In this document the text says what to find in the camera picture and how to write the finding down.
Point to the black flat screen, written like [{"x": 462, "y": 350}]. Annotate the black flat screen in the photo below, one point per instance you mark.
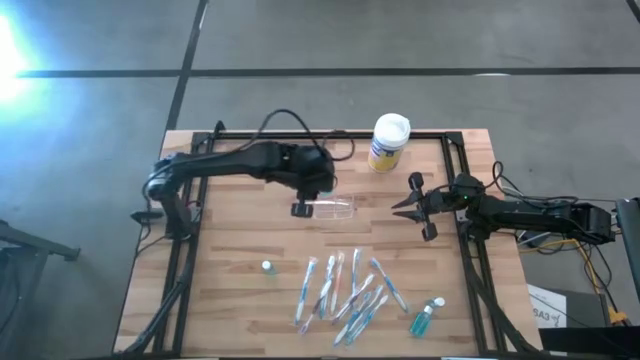
[{"x": 631, "y": 240}]

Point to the black side table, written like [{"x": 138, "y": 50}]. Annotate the black side table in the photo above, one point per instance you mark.
[{"x": 35, "y": 244}]

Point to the black equipment box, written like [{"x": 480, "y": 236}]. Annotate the black equipment box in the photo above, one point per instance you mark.
[{"x": 585, "y": 345}]

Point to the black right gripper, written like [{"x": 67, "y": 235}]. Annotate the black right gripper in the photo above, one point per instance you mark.
[{"x": 440, "y": 202}]

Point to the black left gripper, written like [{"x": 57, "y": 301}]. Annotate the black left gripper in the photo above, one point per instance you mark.
[{"x": 315, "y": 172}]

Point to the clear plastic pouch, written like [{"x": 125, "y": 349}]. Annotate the clear plastic pouch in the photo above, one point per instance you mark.
[{"x": 340, "y": 210}]

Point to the yellow white wipes canister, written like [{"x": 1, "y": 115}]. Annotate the yellow white wipes canister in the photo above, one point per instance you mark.
[{"x": 387, "y": 150}]

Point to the orange white toothbrush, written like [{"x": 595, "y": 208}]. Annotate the orange white toothbrush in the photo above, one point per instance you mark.
[{"x": 338, "y": 280}]

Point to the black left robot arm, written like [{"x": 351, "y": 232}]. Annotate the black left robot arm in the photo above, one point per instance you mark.
[{"x": 225, "y": 162}]

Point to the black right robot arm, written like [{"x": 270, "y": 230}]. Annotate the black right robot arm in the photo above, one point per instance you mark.
[{"x": 530, "y": 215}]

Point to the blue mouthwash bottle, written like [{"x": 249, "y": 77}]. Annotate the blue mouthwash bottle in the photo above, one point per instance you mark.
[
  {"x": 327, "y": 194},
  {"x": 422, "y": 320},
  {"x": 268, "y": 266}
]

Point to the black aluminium table frame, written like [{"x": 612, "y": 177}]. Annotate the black aluminium table frame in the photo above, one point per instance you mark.
[{"x": 430, "y": 135}]

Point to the white paper label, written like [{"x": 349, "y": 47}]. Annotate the white paper label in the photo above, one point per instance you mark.
[{"x": 545, "y": 305}]

